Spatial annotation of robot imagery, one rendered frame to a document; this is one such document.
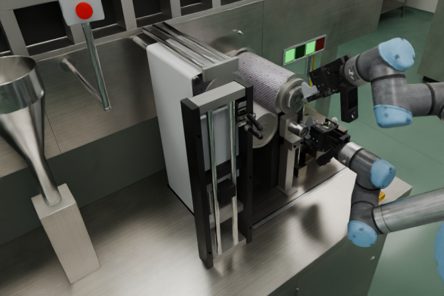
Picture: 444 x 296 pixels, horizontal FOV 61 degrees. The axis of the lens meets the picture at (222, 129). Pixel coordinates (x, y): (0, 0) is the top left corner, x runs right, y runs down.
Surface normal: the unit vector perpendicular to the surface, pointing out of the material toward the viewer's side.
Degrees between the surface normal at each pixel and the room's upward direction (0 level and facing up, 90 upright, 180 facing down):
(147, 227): 0
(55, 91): 90
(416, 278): 0
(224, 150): 90
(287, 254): 0
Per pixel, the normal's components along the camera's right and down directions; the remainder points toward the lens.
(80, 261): 0.58, 0.45
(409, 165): -0.04, -0.81
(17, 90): 0.76, 0.35
